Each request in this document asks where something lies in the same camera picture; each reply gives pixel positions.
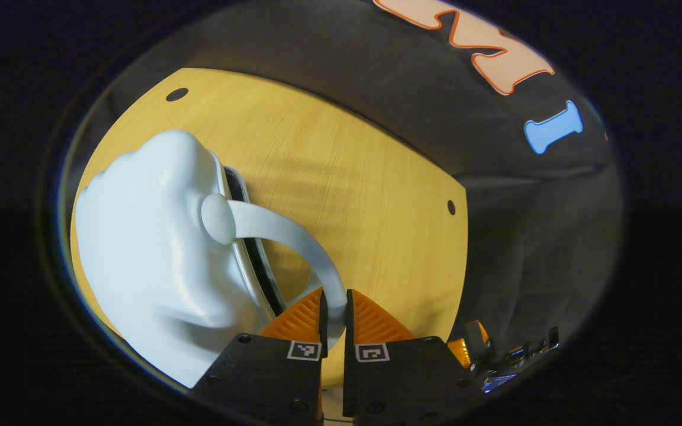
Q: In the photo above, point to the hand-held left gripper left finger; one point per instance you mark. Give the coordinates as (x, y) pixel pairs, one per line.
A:
(323, 322)

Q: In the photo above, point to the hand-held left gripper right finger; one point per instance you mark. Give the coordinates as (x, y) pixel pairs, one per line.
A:
(348, 328)

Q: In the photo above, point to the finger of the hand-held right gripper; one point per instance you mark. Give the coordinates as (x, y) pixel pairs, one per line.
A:
(474, 343)

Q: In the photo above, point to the black backdrop cloth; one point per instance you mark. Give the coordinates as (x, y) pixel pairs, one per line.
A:
(524, 236)

